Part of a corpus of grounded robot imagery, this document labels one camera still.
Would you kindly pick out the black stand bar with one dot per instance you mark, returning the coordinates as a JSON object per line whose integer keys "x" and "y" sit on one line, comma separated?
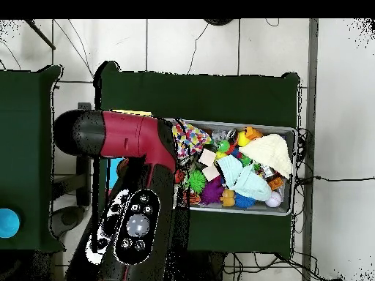
{"x": 83, "y": 181}

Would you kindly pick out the large polka dot napkin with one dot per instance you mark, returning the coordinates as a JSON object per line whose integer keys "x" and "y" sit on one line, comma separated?
{"x": 193, "y": 137}

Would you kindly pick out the blue plastic cup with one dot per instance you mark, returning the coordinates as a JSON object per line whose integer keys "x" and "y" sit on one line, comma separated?
{"x": 8, "y": 224}

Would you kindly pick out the black metal rod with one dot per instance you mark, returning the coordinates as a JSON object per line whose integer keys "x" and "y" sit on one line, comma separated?
{"x": 40, "y": 34}

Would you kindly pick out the plain wooden cube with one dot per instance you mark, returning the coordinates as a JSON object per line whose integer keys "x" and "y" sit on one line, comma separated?
{"x": 211, "y": 172}
{"x": 207, "y": 158}

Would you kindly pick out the green spiky ball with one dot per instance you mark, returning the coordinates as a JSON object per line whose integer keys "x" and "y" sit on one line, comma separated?
{"x": 197, "y": 181}

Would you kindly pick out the shallow clear mesh bin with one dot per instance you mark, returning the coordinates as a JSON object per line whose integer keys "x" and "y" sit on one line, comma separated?
{"x": 234, "y": 208}

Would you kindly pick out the purple spiky toy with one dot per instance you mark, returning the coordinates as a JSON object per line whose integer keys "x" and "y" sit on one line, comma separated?
{"x": 212, "y": 191}

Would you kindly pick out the cream knitted cloth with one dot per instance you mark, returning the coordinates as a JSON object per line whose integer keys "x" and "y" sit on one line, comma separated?
{"x": 269, "y": 152}

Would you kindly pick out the dark green side tablecloth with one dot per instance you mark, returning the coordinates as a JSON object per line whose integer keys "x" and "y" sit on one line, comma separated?
{"x": 23, "y": 146}

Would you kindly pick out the wooden box with three holes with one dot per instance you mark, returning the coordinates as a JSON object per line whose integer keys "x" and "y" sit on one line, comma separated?
{"x": 115, "y": 175}

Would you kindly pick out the plush tiger toy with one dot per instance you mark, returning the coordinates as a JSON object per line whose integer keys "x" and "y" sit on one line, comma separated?
{"x": 194, "y": 198}

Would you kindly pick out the orange ball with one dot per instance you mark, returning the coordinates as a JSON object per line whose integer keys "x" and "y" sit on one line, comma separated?
{"x": 179, "y": 176}

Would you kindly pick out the large dark green tablecloth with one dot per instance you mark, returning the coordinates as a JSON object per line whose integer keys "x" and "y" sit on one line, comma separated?
{"x": 205, "y": 93}

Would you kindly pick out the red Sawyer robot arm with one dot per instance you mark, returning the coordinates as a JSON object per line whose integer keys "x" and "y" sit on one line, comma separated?
{"x": 129, "y": 137}

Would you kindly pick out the mint green cloth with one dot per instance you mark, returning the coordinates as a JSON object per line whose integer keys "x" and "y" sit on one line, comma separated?
{"x": 249, "y": 183}

